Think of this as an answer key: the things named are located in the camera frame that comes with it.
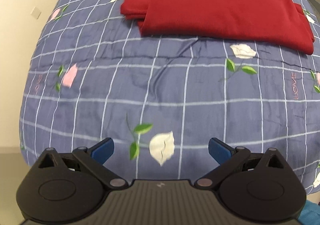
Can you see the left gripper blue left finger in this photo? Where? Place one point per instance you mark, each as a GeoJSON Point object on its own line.
{"type": "Point", "coordinates": [92, 162]}

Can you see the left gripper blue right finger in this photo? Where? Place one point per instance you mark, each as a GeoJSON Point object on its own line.
{"type": "Point", "coordinates": [230, 161]}

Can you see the red long-sleeve shirt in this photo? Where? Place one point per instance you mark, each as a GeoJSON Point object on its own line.
{"type": "Point", "coordinates": [280, 22]}

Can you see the blue plaid floral quilt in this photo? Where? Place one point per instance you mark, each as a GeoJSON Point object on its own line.
{"type": "Point", "coordinates": [161, 99]}

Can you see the white wall socket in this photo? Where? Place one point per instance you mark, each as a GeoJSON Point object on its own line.
{"type": "Point", "coordinates": [35, 13]}

